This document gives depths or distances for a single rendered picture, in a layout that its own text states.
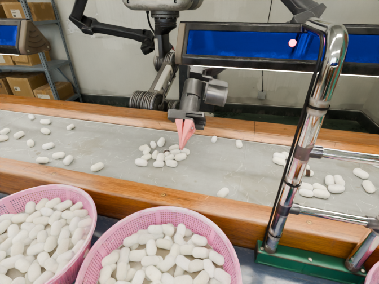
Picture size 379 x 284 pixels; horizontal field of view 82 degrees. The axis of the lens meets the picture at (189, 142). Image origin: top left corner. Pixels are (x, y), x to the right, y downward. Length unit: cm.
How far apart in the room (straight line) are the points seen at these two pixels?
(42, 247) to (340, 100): 290
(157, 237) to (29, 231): 27
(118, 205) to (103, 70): 258
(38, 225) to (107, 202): 14
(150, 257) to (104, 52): 270
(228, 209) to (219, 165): 18
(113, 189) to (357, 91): 280
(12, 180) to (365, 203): 89
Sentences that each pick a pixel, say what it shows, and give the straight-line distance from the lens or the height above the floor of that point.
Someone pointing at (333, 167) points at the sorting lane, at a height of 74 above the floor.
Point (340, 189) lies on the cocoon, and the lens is 66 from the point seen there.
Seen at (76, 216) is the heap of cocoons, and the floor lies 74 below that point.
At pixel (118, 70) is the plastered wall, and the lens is 295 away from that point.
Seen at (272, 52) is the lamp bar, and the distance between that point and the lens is 43.
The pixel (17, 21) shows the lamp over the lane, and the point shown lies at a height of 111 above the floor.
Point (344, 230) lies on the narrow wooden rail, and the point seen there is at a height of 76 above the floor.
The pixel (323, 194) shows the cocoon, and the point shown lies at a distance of 62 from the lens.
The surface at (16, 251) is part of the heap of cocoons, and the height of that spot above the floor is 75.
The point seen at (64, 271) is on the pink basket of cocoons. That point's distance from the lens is 47.
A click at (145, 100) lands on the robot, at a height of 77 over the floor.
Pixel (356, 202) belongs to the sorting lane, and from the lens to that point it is 67.
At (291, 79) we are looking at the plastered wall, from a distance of 274.
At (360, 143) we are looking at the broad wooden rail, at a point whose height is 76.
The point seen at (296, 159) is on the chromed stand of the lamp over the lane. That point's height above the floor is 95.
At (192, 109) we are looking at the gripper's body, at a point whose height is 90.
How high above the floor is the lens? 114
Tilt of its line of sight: 32 degrees down
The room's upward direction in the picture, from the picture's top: straight up
